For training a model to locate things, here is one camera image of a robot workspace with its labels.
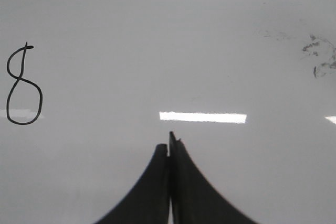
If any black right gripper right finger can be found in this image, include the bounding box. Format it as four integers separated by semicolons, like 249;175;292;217
169;132;255;223

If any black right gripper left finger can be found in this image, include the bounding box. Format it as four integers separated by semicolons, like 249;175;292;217
97;144;170;224

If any white whiteboard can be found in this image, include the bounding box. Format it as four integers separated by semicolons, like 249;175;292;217
1;0;335;223

